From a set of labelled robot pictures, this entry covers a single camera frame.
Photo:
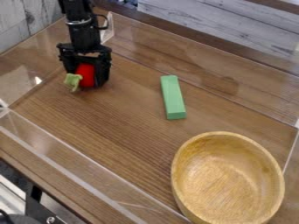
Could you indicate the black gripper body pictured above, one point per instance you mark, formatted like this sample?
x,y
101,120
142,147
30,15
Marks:
x,y
85,42

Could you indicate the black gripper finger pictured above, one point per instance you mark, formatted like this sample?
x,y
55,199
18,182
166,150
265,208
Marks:
x,y
102,72
70,64

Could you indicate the red plush strawberry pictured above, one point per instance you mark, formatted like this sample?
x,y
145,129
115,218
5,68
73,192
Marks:
x,y
83,77

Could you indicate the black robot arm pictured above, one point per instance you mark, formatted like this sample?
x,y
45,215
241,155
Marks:
x,y
79,10

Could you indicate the green rectangular block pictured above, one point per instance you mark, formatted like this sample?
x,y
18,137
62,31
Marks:
x,y
173,98

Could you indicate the wooden bowl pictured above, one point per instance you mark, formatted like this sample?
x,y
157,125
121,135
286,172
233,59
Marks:
x,y
228,180

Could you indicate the clear acrylic tray wall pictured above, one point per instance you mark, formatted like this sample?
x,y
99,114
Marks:
x,y
97,147

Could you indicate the black table leg bracket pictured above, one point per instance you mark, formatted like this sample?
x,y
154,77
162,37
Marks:
x,y
37,210

